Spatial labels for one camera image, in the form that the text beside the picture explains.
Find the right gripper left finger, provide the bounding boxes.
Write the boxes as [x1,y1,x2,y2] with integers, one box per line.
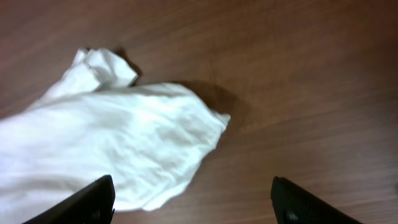
[24,175,116,224]

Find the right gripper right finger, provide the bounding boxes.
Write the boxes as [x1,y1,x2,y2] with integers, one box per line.
[271,176,361,224]

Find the white t-shirt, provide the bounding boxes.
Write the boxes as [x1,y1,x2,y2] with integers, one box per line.
[1,49,230,223]

